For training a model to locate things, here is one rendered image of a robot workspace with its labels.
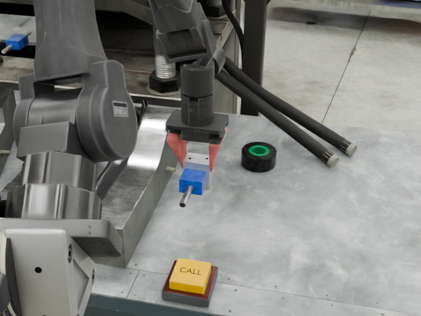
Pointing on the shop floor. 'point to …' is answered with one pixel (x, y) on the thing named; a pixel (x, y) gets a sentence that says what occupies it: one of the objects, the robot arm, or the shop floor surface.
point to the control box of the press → (250, 43)
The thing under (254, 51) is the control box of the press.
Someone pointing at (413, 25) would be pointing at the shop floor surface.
